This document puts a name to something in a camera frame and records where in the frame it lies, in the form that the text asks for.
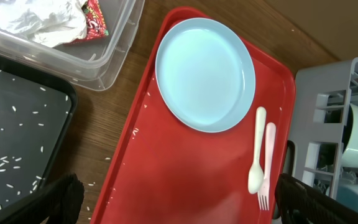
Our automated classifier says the grey dishwasher rack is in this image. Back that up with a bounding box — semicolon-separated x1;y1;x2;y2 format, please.
288;57;358;200

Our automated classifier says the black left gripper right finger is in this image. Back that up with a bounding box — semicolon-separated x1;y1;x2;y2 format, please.
275;174;358;224

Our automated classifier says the red plastic tray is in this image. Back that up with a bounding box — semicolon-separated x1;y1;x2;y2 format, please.
89;6;296;224

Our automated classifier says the clear plastic bin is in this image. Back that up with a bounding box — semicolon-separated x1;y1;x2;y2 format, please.
0;0;144;91

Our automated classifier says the light blue plate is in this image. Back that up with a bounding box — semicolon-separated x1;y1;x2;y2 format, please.
155;17;256;133

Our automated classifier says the red snack wrapper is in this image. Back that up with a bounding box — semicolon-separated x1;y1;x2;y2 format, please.
71;0;109;44

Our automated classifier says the white crumpled tissue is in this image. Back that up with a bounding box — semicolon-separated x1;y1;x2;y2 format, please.
0;0;87;47

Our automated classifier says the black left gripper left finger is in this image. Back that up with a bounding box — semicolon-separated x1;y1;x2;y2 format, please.
0;174;85;224

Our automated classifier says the black waste tray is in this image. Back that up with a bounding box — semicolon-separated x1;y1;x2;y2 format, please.
0;48;78;218

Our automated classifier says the pink plastic fork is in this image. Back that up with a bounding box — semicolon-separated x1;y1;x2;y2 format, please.
257;123;276;210

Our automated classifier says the cream plastic spoon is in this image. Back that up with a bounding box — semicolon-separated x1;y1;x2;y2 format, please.
248;106;267;194

